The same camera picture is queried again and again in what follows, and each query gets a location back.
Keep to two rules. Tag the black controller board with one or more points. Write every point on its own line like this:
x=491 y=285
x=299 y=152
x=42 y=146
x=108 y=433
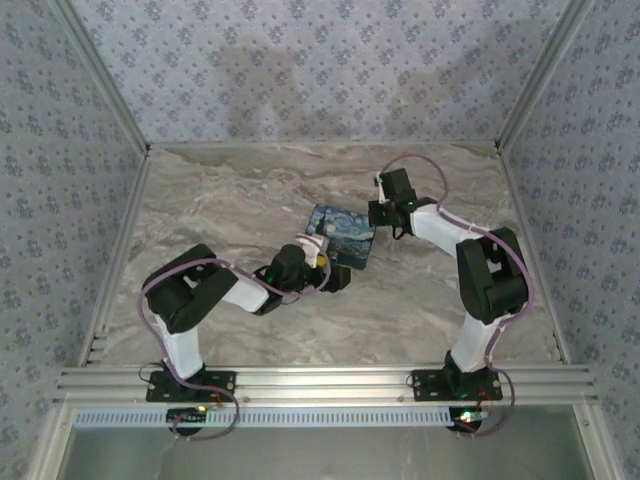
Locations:
x=467 y=419
x=187 y=416

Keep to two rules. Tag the aluminium frame post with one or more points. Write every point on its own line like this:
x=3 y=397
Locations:
x=102 y=75
x=545 y=70

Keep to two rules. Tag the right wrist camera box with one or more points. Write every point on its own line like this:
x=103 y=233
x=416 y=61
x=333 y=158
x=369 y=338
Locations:
x=397 y=184

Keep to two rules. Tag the starry night print box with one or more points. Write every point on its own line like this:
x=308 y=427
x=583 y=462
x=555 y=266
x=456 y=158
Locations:
x=345 y=230

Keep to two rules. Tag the aluminium frame leg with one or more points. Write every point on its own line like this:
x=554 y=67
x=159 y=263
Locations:
x=597 y=445
x=50 y=445

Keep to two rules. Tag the aluminium mounting rail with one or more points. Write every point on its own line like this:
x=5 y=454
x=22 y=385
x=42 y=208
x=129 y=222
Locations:
x=325 y=385

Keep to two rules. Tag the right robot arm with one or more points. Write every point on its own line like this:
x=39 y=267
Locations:
x=495 y=280

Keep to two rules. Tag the aluminium table side rail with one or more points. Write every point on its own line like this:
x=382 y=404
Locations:
x=532 y=240
x=117 y=250

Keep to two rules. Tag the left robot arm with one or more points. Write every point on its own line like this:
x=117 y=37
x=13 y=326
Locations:
x=190 y=290

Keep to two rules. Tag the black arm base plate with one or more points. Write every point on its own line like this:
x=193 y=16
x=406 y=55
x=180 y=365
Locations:
x=430 y=387
x=160 y=387

